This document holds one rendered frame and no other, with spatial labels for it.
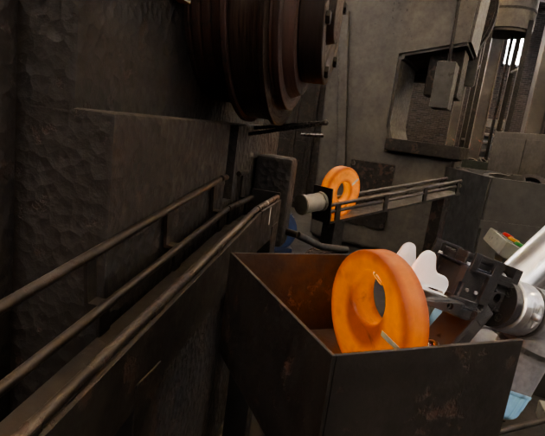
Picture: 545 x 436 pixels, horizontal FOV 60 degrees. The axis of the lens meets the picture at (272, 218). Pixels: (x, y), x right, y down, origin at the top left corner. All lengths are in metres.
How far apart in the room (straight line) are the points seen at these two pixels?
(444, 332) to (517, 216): 2.48
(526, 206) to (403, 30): 1.51
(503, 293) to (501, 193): 2.36
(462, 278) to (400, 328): 0.12
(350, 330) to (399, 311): 0.10
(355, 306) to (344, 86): 3.23
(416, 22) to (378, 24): 0.27
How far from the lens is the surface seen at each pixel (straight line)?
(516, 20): 9.82
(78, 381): 0.46
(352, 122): 3.73
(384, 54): 3.73
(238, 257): 0.60
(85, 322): 0.56
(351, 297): 0.60
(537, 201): 3.16
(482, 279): 0.63
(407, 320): 0.52
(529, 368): 0.77
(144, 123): 0.67
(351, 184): 1.48
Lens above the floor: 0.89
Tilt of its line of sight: 11 degrees down
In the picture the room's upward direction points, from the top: 8 degrees clockwise
